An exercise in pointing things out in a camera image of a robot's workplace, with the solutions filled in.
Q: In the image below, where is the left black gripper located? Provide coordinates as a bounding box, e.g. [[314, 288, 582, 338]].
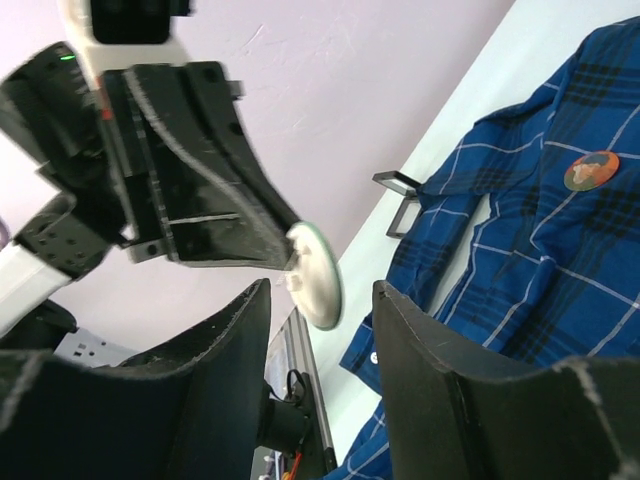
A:
[[100, 61, 300, 268]]

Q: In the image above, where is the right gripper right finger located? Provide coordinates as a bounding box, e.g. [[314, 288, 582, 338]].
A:
[[373, 281, 639, 479]]

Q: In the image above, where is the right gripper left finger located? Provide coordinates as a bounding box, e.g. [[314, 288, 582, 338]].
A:
[[1, 279, 271, 479]]

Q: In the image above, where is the landscape round brooch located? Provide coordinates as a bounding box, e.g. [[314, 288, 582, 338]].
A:
[[285, 221, 344, 331]]

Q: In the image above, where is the blue plaid button shirt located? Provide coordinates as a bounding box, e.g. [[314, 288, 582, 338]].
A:
[[324, 14, 640, 480]]

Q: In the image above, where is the portrait round brooch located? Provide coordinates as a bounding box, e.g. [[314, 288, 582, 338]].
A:
[[564, 151, 620, 192]]

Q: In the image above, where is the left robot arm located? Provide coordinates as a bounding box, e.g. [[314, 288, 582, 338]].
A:
[[1, 43, 299, 350]]

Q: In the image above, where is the aluminium frame rail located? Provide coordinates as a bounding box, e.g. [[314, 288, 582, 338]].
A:
[[259, 310, 337, 479]]

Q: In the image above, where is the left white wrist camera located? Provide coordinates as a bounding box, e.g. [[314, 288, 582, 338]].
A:
[[57, 0, 193, 79]]

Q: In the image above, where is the left black frame stand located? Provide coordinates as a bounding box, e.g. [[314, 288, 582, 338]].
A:
[[372, 170, 421, 239]]

